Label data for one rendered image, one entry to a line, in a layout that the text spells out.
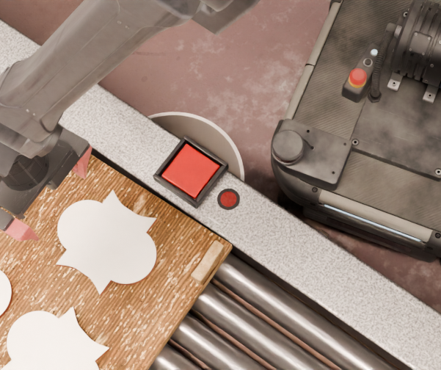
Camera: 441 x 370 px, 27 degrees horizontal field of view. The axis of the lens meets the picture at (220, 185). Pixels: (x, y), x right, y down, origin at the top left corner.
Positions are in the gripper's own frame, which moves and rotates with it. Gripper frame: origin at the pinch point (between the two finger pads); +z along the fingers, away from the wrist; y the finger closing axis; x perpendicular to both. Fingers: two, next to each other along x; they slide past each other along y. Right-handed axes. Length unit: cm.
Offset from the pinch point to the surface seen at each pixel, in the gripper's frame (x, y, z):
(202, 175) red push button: 6.5, -16.6, 14.5
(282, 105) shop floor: -32, -70, 100
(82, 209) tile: -3.3, -3.2, 10.7
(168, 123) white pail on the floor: -35, -40, 66
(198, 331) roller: 17.7, 1.6, 18.3
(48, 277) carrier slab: -2.0, 6.9, 12.1
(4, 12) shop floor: -108, -53, 83
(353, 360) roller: 36.1, -6.3, 22.3
